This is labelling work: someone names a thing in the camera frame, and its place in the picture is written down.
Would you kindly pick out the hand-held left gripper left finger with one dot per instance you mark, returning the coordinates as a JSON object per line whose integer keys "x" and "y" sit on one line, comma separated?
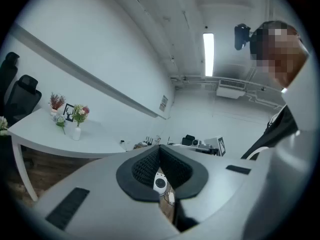
{"x": 100, "y": 184}

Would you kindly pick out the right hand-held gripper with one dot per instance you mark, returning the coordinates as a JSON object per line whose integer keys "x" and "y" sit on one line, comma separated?
{"x": 212, "y": 142}

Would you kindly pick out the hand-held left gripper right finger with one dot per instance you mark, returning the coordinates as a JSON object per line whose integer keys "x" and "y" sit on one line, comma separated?
{"x": 220, "y": 179}

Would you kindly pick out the white vase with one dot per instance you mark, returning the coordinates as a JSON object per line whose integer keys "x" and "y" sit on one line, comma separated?
{"x": 76, "y": 133}

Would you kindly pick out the pink flower bouquet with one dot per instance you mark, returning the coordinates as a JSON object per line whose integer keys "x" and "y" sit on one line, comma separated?
{"x": 80, "y": 114}

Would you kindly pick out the white flower bunch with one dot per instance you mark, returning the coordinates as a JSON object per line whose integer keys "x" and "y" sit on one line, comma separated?
{"x": 3, "y": 125}

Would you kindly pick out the white air conditioner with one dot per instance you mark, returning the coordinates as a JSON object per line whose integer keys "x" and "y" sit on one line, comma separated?
{"x": 231, "y": 89}

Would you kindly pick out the white round speaker device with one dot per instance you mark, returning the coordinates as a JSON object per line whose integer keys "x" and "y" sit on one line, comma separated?
{"x": 160, "y": 182}

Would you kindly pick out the white router black antennas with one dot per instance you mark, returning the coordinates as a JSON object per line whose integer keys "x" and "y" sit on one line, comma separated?
{"x": 149, "y": 141}

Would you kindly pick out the person's black shirt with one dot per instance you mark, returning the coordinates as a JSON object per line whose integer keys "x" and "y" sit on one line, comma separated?
{"x": 277, "y": 129}

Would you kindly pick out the black framed deer picture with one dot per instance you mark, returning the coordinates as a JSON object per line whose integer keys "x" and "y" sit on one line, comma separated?
{"x": 68, "y": 112}

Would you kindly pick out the white table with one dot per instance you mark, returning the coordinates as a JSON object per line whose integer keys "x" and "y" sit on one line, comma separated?
{"x": 37, "y": 131}

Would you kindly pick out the ceiling light panel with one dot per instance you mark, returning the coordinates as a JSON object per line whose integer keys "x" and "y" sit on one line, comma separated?
{"x": 208, "y": 54}

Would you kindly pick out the dried orange plant white pot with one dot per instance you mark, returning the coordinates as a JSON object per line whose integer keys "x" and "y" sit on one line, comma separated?
{"x": 57, "y": 102}

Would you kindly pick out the person's head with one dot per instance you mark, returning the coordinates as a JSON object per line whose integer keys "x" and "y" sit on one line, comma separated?
{"x": 277, "y": 54}

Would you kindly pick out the black mesh office chair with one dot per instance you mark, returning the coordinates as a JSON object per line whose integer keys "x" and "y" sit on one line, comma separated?
{"x": 23, "y": 96}
{"x": 8, "y": 66}

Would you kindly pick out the wall poster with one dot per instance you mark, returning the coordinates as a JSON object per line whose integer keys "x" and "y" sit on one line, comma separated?
{"x": 163, "y": 102}

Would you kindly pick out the black head camera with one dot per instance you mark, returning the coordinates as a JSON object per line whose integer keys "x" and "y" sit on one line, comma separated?
{"x": 241, "y": 36}

